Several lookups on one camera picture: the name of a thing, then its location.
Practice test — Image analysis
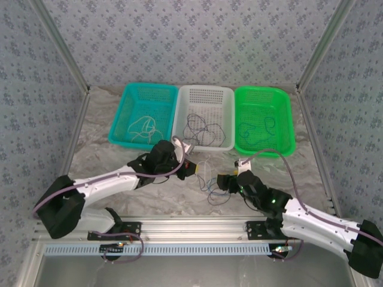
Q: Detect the thin blue cable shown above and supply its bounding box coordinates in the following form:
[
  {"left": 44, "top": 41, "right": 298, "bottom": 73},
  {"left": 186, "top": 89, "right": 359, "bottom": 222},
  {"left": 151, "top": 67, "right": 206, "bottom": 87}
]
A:
[
  {"left": 239, "top": 115, "right": 278, "bottom": 148},
  {"left": 199, "top": 178, "right": 232, "bottom": 196}
]

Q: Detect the thin white cable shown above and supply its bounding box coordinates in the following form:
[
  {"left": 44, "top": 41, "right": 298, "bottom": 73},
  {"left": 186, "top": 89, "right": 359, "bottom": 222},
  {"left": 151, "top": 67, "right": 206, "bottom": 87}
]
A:
[
  {"left": 127, "top": 116, "right": 164, "bottom": 143},
  {"left": 196, "top": 160, "right": 212, "bottom": 188}
]

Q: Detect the thin purple cable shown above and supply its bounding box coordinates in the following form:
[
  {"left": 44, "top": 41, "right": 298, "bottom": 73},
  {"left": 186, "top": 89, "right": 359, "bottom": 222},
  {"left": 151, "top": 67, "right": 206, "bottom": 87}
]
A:
[{"left": 208, "top": 190, "right": 233, "bottom": 207}]

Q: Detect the thin black cable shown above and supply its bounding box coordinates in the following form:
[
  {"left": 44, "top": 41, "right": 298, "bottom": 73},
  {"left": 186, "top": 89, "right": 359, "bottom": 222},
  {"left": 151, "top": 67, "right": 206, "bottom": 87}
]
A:
[{"left": 181, "top": 113, "right": 227, "bottom": 148}]

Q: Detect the teal plastic basket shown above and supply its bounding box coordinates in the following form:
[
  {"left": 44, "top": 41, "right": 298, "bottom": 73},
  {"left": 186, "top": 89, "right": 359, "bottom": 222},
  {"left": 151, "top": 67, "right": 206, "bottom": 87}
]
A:
[{"left": 107, "top": 83, "right": 180, "bottom": 151}]

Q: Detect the small black controller board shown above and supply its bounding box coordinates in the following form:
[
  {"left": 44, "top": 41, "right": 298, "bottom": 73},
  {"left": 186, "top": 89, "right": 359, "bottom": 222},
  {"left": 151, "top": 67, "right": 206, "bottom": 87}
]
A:
[
  {"left": 100, "top": 242, "right": 125, "bottom": 255},
  {"left": 270, "top": 244, "right": 293, "bottom": 258}
]

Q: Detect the white plastic basket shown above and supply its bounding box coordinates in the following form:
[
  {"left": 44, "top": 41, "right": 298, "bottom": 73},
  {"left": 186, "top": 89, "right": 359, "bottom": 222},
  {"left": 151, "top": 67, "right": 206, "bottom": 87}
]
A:
[{"left": 171, "top": 85, "right": 235, "bottom": 152}]

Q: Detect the green plastic basket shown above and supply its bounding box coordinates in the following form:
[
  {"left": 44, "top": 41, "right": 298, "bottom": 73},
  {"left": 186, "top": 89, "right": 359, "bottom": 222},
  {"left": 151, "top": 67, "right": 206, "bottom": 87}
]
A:
[{"left": 234, "top": 86, "right": 297, "bottom": 158}]

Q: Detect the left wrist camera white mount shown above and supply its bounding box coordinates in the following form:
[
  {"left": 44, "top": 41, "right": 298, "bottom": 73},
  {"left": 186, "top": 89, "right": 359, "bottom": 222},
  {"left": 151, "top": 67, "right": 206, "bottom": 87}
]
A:
[{"left": 172, "top": 136, "right": 195, "bottom": 157}]

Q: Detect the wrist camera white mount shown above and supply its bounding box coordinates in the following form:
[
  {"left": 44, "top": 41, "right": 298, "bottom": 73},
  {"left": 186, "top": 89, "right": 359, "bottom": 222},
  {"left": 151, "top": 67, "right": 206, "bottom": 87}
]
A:
[
  {"left": 234, "top": 158, "right": 254, "bottom": 175},
  {"left": 172, "top": 136, "right": 195, "bottom": 157}
]

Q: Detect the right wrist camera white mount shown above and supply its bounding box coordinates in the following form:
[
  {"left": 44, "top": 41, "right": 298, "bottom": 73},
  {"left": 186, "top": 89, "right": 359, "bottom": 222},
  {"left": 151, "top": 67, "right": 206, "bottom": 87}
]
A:
[{"left": 234, "top": 158, "right": 254, "bottom": 175}]

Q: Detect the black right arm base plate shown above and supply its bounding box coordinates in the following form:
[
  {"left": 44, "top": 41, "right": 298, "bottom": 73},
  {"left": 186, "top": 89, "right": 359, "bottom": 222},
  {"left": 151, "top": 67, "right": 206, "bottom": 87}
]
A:
[{"left": 245, "top": 221, "right": 302, "bottom": 241}]

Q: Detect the aluminium mounting rail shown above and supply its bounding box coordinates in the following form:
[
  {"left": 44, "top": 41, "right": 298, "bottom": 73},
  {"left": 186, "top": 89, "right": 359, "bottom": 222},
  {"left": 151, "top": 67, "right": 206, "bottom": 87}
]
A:
[{"left": 33, "top": 217, "right": 358, "bottom": 242}]

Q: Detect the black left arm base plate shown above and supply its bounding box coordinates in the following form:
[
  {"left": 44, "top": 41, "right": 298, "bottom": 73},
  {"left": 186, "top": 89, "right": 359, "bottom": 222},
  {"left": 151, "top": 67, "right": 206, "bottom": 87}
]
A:
[{"left": 87, "top": 221, "right": 142, "bottom": 242}]

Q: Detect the pale blue slotted cable duct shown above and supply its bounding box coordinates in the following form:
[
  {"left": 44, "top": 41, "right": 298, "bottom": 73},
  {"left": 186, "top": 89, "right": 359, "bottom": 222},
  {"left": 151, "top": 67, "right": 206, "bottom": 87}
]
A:
[{"left": 44, "top": 242, "right": 270, "bottom": 257}]

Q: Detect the aluminium table side rail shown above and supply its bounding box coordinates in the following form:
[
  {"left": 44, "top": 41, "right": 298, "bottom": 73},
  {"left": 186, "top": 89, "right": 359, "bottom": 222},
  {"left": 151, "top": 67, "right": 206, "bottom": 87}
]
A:
[
  {"left": 294, "top": 88, "right": 342, "bottom": 218},
  {"left": 58, "top": 89, "right": 92, "bottom": 180}
]

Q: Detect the aluminium lower frame bar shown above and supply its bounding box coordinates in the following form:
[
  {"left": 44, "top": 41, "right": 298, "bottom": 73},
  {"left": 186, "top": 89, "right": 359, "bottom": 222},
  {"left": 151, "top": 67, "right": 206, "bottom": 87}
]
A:
[
  {"left": 16, "top": 241, "right": 45, "bottom": 287},
  {"left": 344, "top": 257, "right": 370, "bottom": 287}
]

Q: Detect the aluminium frame post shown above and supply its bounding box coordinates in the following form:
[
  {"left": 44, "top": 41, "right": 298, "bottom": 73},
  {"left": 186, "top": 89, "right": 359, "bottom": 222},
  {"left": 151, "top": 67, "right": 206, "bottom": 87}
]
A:
[
  {"left": 29, "top": 0, "right": 91, "bottom": 94},
  {"left": 295, "top": 0, "right": 358, "bottom": 93}
]

